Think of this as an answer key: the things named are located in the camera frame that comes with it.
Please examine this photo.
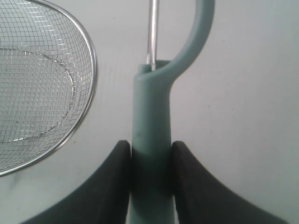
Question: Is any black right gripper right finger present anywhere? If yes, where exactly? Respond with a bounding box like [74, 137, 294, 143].
[171, 141, 286, 224]

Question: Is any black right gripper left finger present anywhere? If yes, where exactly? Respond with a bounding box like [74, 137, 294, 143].
[26, 140, 131, 224]

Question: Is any teal handled vegetable peeler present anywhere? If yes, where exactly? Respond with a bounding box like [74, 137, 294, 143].
[129, 0, 215, 224]

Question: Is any oval metal wire basket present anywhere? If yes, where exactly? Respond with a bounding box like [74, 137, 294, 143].
[0, 0, 98, 176]

